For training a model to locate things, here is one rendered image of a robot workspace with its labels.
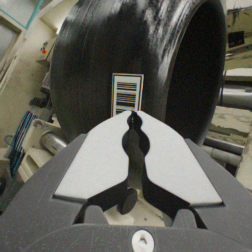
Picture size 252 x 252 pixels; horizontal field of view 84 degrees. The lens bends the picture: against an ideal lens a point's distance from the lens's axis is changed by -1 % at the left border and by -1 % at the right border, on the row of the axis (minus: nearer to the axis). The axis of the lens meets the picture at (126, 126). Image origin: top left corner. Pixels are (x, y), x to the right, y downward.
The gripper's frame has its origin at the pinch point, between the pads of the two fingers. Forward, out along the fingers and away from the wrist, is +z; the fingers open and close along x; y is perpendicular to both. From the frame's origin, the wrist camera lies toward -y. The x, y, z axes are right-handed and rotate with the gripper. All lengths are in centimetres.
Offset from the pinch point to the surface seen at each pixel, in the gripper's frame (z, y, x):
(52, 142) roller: 19.8, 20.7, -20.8
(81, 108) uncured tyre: 10.7, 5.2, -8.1
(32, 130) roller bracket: 22.9, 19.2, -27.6
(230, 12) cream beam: 65, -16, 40
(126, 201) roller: 1.9, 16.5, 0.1
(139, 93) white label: 6.6, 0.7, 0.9
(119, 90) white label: 7.5, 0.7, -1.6
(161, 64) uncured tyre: 10.7, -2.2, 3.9
